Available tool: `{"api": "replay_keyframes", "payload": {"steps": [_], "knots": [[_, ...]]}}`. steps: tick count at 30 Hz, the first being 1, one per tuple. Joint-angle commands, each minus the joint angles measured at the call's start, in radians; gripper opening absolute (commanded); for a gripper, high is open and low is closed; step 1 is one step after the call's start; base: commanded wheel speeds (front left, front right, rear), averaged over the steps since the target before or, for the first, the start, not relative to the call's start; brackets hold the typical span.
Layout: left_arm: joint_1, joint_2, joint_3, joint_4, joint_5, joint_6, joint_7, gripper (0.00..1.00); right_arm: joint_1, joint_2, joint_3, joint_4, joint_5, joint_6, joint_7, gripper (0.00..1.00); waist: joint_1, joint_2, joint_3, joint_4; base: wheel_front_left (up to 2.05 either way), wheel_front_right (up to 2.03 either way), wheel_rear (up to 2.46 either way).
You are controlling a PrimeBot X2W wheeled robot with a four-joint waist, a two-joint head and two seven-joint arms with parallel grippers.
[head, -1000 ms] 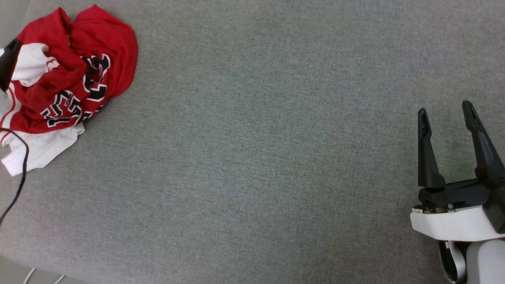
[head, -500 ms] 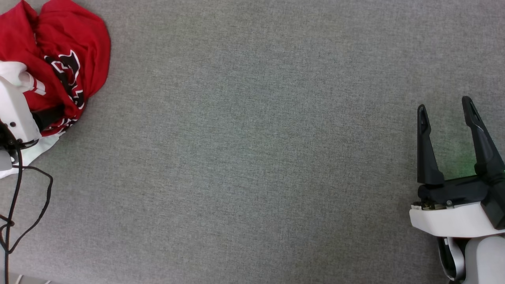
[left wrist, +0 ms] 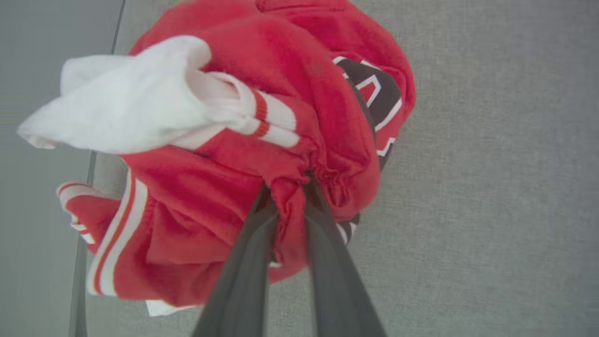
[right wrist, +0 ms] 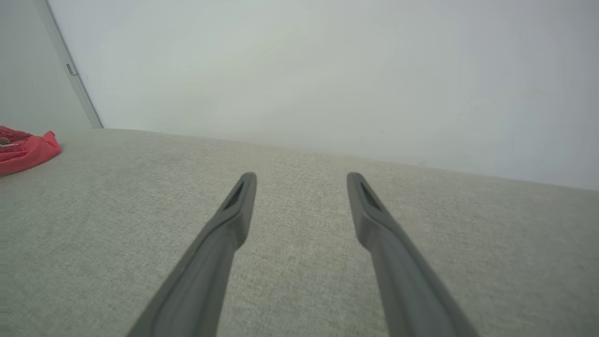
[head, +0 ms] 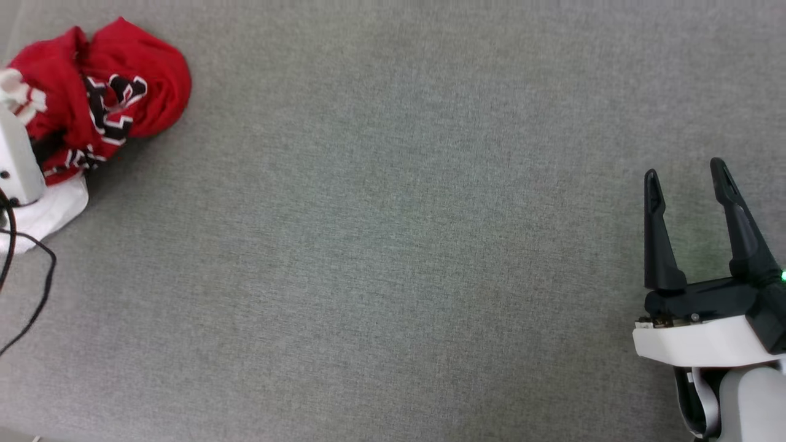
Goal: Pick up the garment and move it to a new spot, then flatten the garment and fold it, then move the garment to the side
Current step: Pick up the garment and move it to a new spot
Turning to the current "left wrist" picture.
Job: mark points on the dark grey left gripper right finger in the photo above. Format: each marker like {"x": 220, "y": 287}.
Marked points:
{"x": 337, "y": 290}

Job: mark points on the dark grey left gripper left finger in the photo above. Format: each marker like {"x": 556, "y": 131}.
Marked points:
{"x": 243, "y": 281}

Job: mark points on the red and white Bulls jersey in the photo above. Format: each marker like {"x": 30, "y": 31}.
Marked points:
{"x": 281, "y": 70}

